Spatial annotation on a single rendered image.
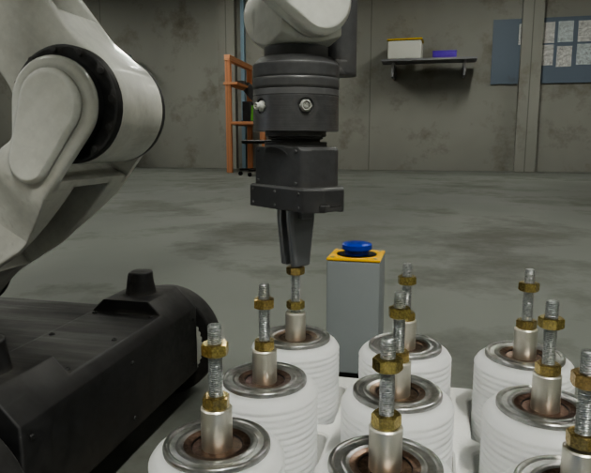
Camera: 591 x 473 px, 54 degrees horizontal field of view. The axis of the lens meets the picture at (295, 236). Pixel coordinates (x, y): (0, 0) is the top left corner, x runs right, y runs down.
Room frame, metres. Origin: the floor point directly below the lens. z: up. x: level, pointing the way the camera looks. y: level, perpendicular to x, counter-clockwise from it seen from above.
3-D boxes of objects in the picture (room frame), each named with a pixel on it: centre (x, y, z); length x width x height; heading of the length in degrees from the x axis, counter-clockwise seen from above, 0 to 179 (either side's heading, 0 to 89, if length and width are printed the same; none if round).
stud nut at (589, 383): (0.33, -0.17, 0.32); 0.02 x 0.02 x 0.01; 51
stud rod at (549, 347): (0.44, -0.20, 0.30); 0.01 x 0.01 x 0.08
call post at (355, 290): (0.77, -0.08, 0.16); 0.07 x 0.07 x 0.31; 76
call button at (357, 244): (0.77, -0.08, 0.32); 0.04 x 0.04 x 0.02
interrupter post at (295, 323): (0.61, 0.00, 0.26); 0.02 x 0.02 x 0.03
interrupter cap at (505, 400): (0.44, -0.20, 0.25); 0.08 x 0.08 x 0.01
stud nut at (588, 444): (0.33, -0.17, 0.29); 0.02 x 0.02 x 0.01; 51
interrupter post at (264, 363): (0.50, 0.03, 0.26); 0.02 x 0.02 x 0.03
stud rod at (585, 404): (0.33, -0.17, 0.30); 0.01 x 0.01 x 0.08
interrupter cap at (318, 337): (0.61, 0.00, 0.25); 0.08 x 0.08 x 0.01
